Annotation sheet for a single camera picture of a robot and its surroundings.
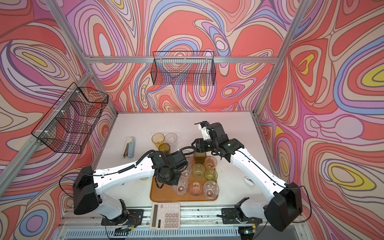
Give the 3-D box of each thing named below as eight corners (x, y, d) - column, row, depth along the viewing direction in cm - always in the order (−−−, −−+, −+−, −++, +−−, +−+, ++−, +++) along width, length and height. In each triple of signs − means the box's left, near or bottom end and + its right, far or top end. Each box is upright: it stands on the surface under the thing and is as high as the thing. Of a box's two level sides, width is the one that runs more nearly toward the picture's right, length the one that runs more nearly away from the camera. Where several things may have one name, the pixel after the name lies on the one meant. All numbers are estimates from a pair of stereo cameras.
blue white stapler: (122, 158, 95) (121, 156, 93) (129, 138, 105) (127, 136, 103) (133, 158, 95) (132, 156, 93) (139, 138, 105) (138, 136, 103)
